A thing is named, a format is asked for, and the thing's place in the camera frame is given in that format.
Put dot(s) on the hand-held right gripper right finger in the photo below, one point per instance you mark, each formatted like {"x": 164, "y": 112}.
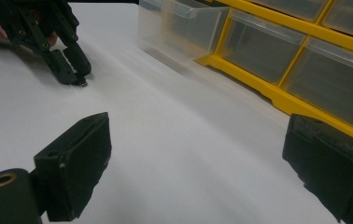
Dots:
{"x": 333, "y": 165}

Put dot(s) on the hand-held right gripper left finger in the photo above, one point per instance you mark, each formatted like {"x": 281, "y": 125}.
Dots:
{"x": 75, "y": 161}

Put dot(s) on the yellow black drawer organizer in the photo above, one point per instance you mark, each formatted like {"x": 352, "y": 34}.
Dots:
{"x": 277, "y": 96}

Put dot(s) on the clear plastic drawer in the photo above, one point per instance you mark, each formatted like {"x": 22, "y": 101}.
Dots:
{"x": 180, "y": 28}

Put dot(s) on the grid of clear drawers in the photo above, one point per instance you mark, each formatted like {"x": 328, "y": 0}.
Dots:
{"x": 330, "y": 84}

